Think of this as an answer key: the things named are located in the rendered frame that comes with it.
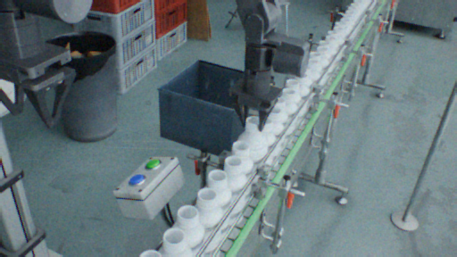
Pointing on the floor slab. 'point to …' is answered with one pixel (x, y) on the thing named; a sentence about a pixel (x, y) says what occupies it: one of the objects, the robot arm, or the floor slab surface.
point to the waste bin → (89, 87)
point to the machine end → (425, 13)
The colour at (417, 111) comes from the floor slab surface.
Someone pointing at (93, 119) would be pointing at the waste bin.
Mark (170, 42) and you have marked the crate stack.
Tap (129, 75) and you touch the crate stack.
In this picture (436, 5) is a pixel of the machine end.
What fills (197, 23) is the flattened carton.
